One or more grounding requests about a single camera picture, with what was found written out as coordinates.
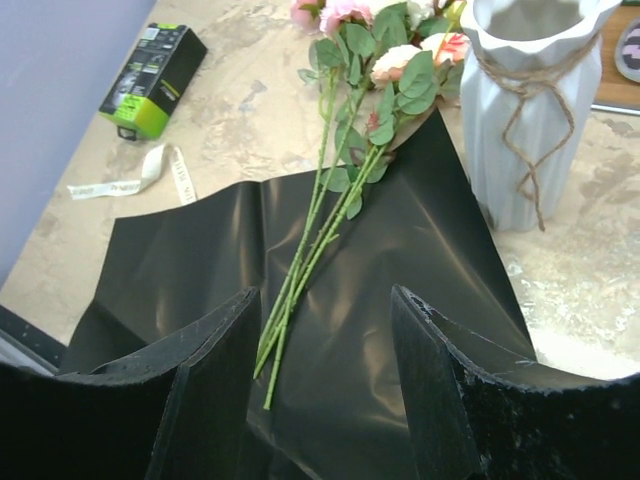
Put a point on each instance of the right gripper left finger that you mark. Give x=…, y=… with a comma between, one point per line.
x=174, y=409

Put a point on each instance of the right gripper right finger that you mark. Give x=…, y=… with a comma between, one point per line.
x=477, y=410

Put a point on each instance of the black wrapping paper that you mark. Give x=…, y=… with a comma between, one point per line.
x=336, y=410

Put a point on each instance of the beige printed ribbon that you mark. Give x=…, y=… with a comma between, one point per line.
x=153, y=167

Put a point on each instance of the peach rose stem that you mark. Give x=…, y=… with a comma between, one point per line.
x=405, y=83

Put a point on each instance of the white rose stem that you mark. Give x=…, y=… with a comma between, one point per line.
x=398, y=23

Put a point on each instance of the white ribbed ceramic vase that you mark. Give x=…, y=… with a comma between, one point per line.
x=530, y=77

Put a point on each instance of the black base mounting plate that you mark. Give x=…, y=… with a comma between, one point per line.
x=25, y=346

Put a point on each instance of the black green product box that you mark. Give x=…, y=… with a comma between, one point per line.
x=153, y=80

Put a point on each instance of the pink rose stem left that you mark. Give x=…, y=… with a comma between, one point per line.
x=341, y=58

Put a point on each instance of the white wire wooden shelf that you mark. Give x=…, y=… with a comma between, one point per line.
x=616, y=93

